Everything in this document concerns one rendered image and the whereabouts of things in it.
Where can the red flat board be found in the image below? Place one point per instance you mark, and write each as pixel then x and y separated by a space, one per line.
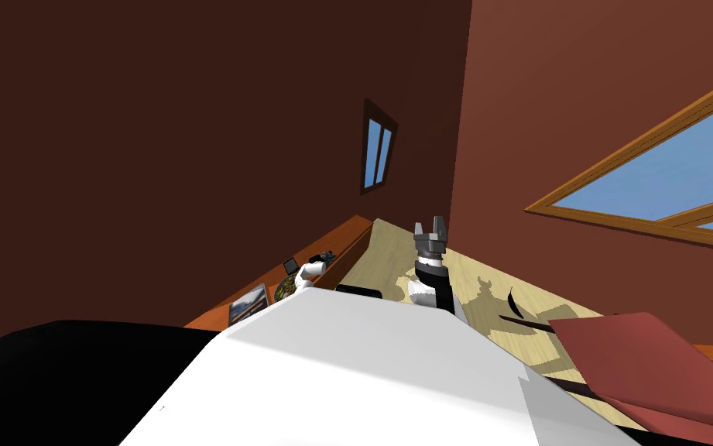
pixel 635 365

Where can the green patterned plate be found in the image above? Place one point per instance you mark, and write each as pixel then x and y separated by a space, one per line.
pixel 284 288

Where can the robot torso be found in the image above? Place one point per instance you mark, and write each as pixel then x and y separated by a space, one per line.
pixel 356 371

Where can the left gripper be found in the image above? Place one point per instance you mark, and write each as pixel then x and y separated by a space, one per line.
pixel 323 257

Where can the orange wooden desk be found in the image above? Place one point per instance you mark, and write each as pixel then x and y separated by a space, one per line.
pixel 344 248

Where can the large wooden-framed window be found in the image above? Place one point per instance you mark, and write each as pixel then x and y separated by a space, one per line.
pixel 672 179

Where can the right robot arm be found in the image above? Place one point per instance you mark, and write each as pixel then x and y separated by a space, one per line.
pixel 433 282

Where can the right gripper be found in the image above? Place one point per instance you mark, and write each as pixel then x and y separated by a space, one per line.
pixel 431 244

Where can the small dark-framed window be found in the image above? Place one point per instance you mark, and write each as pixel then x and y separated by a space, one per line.
pixel 378 148

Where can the grey framed picture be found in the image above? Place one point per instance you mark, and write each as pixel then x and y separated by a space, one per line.
pixel 249 305

